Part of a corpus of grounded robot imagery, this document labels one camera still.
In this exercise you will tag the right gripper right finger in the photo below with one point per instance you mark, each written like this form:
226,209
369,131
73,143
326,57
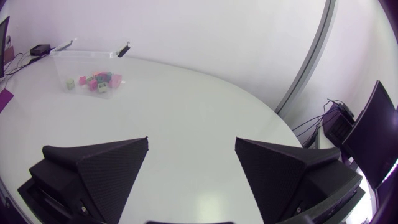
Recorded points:
276,177

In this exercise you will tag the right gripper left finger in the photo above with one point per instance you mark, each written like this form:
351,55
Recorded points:
102,174

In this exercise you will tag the pile of toy bricks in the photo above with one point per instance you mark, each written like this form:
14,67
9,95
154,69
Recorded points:
102,77

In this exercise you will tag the clear plastic container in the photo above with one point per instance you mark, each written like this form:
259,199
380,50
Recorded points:
84,63

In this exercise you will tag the pale green toy brick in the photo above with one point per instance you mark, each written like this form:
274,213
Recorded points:
102,87

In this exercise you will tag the large pink toy brick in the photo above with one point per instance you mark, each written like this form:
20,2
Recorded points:
115,81

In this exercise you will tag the small pink toy brick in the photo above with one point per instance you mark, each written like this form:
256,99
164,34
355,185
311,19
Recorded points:
82,80

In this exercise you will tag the large dark monitor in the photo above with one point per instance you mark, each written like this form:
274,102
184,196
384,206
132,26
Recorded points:
376,137

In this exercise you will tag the dark mat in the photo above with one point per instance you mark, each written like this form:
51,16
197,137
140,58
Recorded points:
4,98

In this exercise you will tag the black power brick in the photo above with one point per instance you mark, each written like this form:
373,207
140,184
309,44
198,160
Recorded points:
39,49

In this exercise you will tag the dark screen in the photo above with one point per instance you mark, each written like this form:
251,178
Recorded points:
3,46

